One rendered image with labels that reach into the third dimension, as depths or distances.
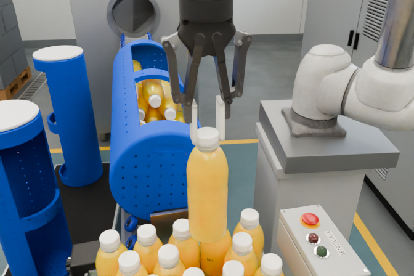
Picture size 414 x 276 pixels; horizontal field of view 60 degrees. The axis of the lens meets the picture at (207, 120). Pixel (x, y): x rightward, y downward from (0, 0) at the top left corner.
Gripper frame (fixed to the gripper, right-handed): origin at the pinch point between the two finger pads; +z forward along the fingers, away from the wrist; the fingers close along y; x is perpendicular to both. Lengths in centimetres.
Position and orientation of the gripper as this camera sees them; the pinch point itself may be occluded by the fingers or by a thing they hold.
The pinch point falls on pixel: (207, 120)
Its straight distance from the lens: 58.5
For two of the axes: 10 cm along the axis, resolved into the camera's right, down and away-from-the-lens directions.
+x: 2.1, 4.6, -8.6
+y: -9.8, 1.1, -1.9
